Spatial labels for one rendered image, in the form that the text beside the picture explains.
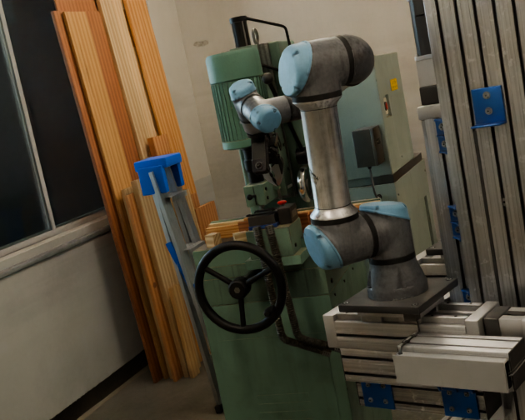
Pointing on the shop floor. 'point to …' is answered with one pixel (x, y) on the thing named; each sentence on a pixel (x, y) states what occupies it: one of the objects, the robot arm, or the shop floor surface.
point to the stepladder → (159, 167)
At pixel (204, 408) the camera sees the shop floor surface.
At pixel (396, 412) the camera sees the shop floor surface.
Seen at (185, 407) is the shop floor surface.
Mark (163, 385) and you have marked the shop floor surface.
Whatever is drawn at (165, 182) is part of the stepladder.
